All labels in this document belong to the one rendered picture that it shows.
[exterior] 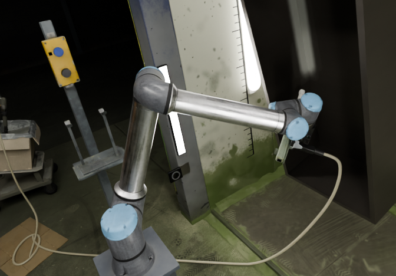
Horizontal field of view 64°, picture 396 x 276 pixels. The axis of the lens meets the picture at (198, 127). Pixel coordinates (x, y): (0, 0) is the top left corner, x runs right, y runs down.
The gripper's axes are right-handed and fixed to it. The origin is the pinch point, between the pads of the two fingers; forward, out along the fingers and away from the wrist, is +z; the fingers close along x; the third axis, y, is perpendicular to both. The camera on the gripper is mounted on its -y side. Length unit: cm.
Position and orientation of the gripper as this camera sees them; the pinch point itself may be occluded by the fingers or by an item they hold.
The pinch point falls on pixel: (291, 143)
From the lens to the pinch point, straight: 169.5
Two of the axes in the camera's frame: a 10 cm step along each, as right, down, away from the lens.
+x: 3.9, -7.8, 4.9
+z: 0.6, 5.6, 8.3
